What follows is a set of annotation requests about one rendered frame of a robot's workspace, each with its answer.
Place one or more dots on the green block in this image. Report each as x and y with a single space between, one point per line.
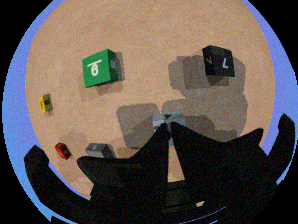
99 68

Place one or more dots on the small red block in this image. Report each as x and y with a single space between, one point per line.
63 151

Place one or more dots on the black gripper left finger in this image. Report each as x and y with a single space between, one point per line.
146 169

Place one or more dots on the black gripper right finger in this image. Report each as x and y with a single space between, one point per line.
203 159

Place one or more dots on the small yellow block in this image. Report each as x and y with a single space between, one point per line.
45 103

